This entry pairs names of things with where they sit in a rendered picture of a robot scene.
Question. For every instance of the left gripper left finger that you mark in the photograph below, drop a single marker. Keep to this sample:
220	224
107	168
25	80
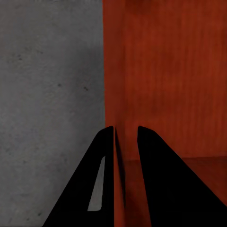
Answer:
71	208

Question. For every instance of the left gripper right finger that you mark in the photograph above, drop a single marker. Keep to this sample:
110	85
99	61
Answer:
176	196

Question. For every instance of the storage box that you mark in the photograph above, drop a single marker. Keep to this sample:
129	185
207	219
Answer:
165	68

